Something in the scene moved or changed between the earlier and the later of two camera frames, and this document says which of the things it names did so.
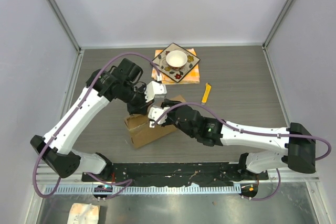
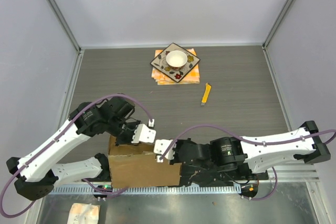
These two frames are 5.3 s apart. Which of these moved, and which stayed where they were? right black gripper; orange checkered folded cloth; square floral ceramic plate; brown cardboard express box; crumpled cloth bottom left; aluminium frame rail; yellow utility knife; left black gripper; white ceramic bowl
Moved: brown cardboard express box; right black gripper; left black gripper
Stayed: crumpled cloth bottom left; aluminium frame rail; white ceramic bowl; yellow utility knife; orange checkered folded cloth; square floral ceramic plate
